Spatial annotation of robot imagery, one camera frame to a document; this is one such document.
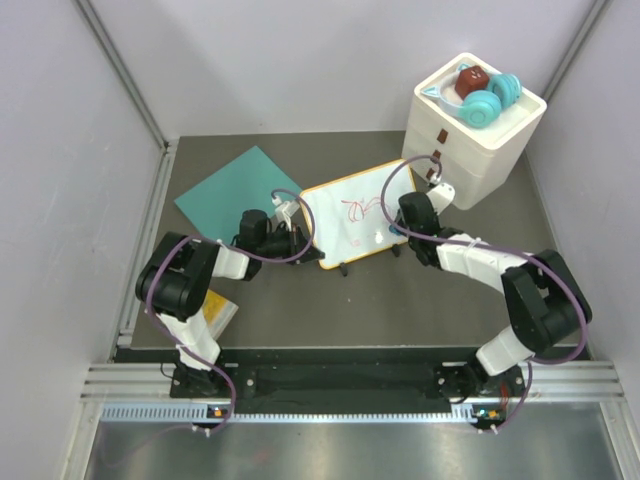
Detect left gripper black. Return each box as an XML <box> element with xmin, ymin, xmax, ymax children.
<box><xmin>256</xmin><ymin>223</ymin><xmax>323</xmax><ymax>265</ymax></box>

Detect yellow framed whiteboard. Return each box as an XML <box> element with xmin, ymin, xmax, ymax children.
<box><xmin>300</xmin><ymin>159</ymin><xmax>416</xmax><ymax>270</ymax></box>

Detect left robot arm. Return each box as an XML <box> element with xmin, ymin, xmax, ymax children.
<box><xmin>135</xmin><ymin>209</ymin><xmax>325</xmax><ymax>397</ymax></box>

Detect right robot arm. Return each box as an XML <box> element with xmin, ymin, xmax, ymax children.
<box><xmin>396</xmin><ymin>192</ymin><xmax>592</xmax><ymax>396</ymax></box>

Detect teal paper sheet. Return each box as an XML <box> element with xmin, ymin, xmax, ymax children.
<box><xmin>175</xmin><ymin>146</ymin><xmax>302</xmax><ymax>243</ymax></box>

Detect yellow packaged book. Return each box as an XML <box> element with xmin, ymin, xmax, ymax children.
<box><xmin>202</xmin><ymin>290</ymin><xmax>239</xmax><ymax>340</ymax></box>

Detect white drawer unit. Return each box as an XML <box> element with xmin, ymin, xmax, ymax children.
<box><xmin>402</xmin><ymin>52</ymin><xmax>547</xmax><ymax>210</ymax></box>

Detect teal cat-ear headphones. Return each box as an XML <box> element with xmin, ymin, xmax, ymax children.
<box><xmin>420</xmin><ymin>73</ymin><xmax>522</xmax><ymax>129</ymax></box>

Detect brown cube toy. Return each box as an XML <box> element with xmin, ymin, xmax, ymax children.
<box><xmin>454</xmin><ymin>65</ymin><xmax>490</xmax><ymax>100</ymax></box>

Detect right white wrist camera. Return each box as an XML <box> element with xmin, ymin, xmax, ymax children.
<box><xmin>426</xmin><ymin>177</ymin><xmax>456</xmax><ymax>215</ymax></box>

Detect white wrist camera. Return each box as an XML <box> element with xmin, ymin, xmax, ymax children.
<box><xmin>426</xmin><ymin>177</ymin><xmax>456</xmax><ymax>215</ymax></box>
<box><xmin>272</xmin><ymin>196</ymin><xmax>300</xmax><ymax>231</ymax></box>

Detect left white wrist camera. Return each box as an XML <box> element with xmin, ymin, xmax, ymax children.
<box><xmin>272</xmin><ymin>196</ymin><xmax>300</xmax><ymax>231</ymax></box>

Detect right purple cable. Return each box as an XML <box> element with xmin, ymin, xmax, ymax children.
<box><xmin>380</xmin><ymin>155</ymin><xmax>591</xmax><ymax>434</ymax></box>

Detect purple cable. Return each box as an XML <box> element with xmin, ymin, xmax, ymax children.
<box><xmin>144</xmin><ymin>188</ymin><xmax>317</xmax><ymax>436</ymax></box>
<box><xmin>380</xmin><ymin>155</ymin><xmax>591</xmax><ymax>434</ymax></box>

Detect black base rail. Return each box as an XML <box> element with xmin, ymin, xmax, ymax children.
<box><xmin>171</xmin><ymin>362</ymin><xmax>524</xmax><ymax>404</ymax></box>

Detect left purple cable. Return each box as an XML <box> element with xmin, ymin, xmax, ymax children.
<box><xmin>144</xmin><ymin>188</ymin><xmax>317</xmax><ymax>436</ymax></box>

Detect grey cable duct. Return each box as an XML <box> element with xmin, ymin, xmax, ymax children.
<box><xmin>99</xmin><ymin>403</ymin><xmax>506</xmax><ymax>422</ymax></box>

